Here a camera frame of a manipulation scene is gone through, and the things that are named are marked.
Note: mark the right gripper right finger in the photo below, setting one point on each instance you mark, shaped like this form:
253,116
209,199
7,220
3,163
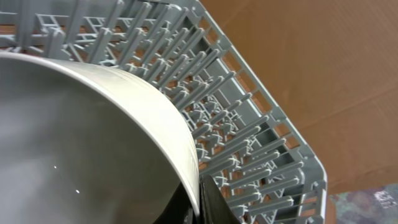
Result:
213,206

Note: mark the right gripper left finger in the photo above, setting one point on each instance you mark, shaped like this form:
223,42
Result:
179,209

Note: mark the grey bowl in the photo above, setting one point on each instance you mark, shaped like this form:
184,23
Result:
84,143

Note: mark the grey dishwasher rack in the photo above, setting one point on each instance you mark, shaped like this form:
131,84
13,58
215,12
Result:
261,164

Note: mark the patterned cloth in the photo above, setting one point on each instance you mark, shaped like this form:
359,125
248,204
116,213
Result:
370,206

